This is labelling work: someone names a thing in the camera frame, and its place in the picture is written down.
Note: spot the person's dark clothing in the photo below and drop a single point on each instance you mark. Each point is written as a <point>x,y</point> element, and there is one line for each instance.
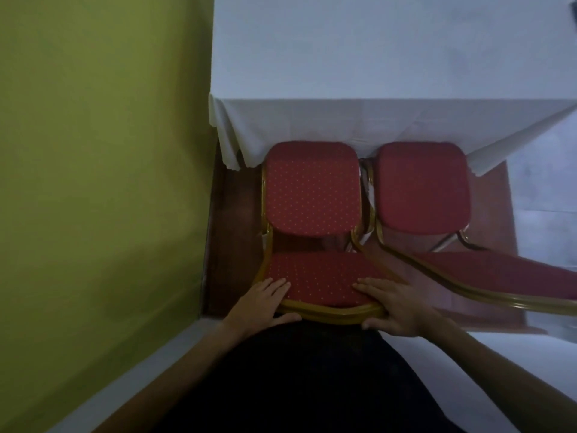
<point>311,378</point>

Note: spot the person's left forearm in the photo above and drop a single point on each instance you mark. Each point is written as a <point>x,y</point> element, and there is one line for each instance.
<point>166,376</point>

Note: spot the person's right hand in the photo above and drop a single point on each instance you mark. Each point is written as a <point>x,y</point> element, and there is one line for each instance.
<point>401,308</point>

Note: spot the person's right forearm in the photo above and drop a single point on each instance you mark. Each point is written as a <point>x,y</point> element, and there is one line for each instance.
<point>500,378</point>

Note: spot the person's right thumb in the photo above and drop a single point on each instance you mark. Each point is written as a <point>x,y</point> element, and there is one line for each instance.
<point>373,323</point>

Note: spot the person's left thumb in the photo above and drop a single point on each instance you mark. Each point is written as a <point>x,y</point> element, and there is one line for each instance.
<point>285,319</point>

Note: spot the red dotted gold-framed chair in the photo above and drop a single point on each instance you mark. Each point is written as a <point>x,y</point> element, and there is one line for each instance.
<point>444,225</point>
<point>313,229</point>

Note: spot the white tablecloth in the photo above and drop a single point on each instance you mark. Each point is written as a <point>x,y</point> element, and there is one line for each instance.
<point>383,76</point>

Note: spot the person's left hand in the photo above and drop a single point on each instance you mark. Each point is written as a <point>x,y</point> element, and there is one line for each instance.
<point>254,308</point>

